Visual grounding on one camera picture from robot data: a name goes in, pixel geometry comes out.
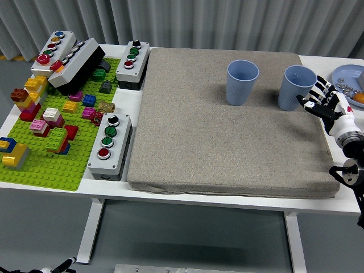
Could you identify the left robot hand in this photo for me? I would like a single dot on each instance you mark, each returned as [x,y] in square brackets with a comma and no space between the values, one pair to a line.
[57,266]

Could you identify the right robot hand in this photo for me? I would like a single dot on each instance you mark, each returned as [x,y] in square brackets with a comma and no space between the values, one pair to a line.
[339,113]

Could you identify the blue ribbed plastic cup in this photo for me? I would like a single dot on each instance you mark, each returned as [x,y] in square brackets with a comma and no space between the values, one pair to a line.
[239,88]
[290,94]

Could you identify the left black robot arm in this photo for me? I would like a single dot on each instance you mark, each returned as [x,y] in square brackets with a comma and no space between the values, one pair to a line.
[17,270]

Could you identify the orange fruit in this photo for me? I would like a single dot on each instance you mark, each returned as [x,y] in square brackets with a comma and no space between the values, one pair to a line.
[359,98]

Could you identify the blue plate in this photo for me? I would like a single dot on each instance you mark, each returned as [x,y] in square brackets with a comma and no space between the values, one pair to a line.
[348,75]

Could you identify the grey metal block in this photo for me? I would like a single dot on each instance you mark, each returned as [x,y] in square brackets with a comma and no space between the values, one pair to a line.
[361,79]

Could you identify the white table leg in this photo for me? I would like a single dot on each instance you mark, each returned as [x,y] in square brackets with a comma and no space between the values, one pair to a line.
[295,241]
[88,233]

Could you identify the green studded baseplate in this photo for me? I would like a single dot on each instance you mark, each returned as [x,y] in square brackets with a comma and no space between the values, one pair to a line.
[57,170]

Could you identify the large yellow toy brick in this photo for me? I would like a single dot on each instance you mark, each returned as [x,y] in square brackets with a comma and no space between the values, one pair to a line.
[14,155]

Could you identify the grey-brown fabric mat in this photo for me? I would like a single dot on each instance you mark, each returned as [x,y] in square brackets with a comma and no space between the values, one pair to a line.
[213,142]

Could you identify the large green toy brick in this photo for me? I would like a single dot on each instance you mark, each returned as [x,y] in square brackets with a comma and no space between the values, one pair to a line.
[57,136]

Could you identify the red toy brick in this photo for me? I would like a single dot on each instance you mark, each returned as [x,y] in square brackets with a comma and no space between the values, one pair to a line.
[42,133]
[71,131]
[27,116]

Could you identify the four-button grey control box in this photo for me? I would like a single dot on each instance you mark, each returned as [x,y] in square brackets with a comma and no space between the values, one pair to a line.
[119,142]
[142,57]

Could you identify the pink toy brick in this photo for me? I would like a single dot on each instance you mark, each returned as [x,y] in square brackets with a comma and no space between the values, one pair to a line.
[38,125]

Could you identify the magenta toy brick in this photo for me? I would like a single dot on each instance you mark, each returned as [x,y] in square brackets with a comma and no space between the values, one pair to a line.
[76,96]
[58,122]
[29,108]
[87,113]

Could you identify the white toy brick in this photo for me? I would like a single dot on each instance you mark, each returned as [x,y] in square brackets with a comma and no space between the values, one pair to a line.
[51,113]

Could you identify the small yellow toy brick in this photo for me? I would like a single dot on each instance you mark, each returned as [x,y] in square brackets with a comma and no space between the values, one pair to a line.
[33,96]
[70,107]

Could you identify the small blue toy brick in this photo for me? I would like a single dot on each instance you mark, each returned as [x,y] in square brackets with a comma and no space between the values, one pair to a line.
[89,100]

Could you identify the brown toy brick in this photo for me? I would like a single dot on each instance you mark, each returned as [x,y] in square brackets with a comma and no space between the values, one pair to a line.
[19,95]

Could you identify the dark grey slope brick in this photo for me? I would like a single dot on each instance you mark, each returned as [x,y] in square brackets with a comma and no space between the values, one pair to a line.
[105,86]

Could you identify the small green toy brick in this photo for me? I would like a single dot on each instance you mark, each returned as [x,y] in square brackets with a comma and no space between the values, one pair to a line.
[99,74]

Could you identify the black curved toy piece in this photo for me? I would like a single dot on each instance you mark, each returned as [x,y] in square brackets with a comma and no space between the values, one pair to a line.
[104,66]

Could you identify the tilted grey-black control box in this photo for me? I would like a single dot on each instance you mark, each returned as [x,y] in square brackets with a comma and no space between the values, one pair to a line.
[82,54]

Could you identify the five-button grey control box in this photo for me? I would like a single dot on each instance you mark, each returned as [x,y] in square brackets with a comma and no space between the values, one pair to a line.
[66,39]

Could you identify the grey pleated curtain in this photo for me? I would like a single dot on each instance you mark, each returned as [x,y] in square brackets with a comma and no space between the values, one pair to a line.
[85,17]

